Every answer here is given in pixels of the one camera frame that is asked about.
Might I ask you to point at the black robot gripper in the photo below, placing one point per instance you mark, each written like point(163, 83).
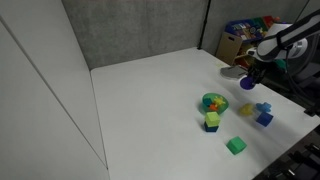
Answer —
point(256, 73)

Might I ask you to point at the purple ball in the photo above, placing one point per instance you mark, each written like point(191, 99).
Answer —
point(247, 83)

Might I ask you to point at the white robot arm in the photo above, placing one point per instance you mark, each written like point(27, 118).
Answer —
point(282, 41)

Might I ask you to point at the colourful toy storage shelf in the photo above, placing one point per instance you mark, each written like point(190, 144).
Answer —
point(240, 35)

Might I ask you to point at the light blue rubber toy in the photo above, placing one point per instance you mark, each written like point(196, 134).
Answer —
point(263, 107)

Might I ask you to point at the yellow rubber toy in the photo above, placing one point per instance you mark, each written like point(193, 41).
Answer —
point(246, 109)

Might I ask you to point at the blue foam cube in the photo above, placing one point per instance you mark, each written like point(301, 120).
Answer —
point(264, 119)

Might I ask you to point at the yellow star toy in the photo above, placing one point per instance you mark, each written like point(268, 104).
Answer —
point(219, 101)

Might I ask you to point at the green plastic bowl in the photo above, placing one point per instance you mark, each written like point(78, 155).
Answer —
point(213, 102)

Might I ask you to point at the orange toy piece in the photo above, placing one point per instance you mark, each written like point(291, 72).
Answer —
point(213, 107)

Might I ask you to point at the teal block in bowl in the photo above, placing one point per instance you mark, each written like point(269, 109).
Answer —
point(207, 101)

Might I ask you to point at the lime green small cube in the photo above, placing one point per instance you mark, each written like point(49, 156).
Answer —
point(212, 119)

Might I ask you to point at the dark blue small cube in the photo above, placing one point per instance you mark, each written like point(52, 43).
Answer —
point(210, 129)

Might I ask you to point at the green foam cube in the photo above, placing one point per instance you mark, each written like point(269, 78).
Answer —
point(236, 145)

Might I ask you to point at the black camera stand pole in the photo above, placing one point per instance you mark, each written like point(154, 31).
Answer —
point(199, 46)

